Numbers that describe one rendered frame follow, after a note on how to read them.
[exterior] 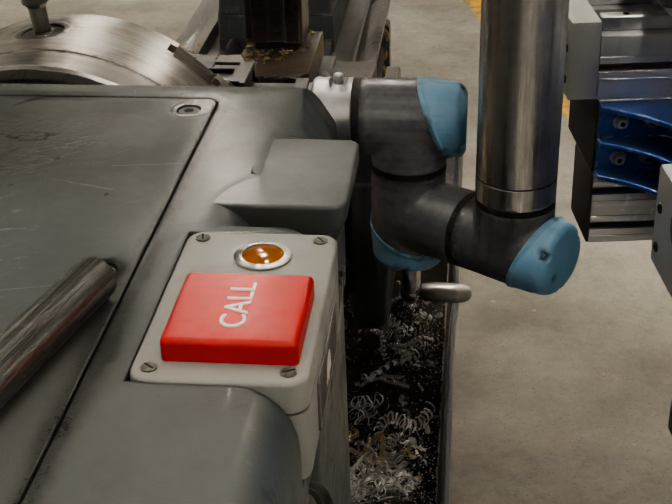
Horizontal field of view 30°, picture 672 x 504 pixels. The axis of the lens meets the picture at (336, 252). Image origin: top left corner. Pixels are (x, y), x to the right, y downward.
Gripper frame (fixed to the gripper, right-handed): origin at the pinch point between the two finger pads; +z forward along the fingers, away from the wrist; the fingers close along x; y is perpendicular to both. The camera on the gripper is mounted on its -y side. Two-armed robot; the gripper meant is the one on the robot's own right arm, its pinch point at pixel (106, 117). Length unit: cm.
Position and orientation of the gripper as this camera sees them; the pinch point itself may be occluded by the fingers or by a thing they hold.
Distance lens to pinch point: 126.5
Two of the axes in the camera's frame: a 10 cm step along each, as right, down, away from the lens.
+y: 1.2, -4.7, 8.7
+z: -9.9, -0.4, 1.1
